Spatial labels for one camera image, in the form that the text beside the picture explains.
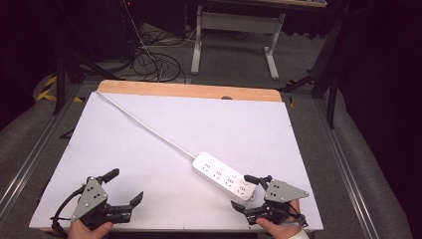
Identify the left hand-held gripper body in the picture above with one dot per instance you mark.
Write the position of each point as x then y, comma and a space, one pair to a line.
89, 197

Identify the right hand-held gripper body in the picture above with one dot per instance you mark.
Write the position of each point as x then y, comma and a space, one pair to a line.
283, 193

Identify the white power strip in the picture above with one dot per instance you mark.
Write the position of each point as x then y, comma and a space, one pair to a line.
219, 172

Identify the person's left hand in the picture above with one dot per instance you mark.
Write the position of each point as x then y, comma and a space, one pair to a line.
84, 231

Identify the person's right hand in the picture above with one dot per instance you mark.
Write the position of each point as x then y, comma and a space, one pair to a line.
282, 230

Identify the white sleeve cuff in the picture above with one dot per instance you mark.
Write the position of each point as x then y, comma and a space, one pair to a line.
299, 235

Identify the white table sheet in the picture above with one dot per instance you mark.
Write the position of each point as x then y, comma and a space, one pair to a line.
199, 126

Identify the yellow black floor tape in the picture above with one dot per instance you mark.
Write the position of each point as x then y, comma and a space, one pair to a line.
49, 88

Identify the black tripod stand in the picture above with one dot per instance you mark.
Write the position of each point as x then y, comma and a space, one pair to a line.
61, 76

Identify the black metal stand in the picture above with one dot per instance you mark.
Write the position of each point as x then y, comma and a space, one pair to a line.
326, 79

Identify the aluminium floor rail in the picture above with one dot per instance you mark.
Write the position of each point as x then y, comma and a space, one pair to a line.
345, 172
36, 151

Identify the white metal desk frame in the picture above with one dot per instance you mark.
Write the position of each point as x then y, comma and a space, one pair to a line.
237, 22

